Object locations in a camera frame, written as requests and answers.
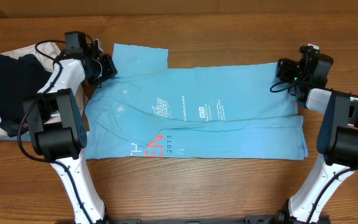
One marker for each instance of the beige folded garment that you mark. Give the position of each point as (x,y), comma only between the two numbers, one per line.
(50,49)

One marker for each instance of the black folded garment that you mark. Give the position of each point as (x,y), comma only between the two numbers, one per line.
(19,78)

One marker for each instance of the light blue bottom garment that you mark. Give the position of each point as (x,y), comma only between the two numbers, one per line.
(25,138)

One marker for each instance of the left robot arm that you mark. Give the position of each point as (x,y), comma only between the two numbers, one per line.
(58,134)

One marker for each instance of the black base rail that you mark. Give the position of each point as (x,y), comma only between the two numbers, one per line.
(250,219)

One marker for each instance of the light blue t-shirt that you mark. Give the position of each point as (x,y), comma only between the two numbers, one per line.
(151,110)

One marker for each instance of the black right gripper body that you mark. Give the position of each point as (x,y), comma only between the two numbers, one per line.
(287,73)

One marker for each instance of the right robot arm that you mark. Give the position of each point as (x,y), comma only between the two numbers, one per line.
(337,142)

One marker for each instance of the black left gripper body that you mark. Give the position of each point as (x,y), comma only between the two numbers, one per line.
(102,69)

